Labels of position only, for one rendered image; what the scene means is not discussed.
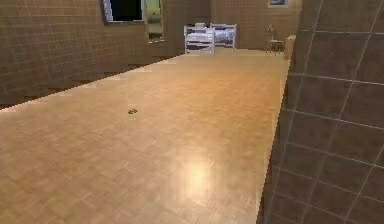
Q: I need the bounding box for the framed wall picture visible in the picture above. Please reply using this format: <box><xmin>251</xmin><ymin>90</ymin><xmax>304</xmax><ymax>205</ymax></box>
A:
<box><xmin>268</xmin><ymin>0</ymin><xmax>289</xmax><ymax>9</ymax></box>

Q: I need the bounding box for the brown wooden chair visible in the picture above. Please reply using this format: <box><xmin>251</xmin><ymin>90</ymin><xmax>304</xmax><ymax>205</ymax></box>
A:
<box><xmin>265</xmin><ymin>24</ymin><xmax>284</xmax><ymax>54</ymax></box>

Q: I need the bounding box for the tan wooden cabinet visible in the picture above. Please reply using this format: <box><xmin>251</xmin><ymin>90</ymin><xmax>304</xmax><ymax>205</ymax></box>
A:
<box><xmin>283</xmin><ymin>34</ymin><xmax>297</xmax><ymax>61</ymax></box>

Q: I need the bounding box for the white slatted bed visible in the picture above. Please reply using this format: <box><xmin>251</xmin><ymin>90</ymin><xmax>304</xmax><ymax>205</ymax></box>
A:
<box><xmin>183</xmin><ymin>22</ymin><xmax>238</xmax><ymax>57</ymax></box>

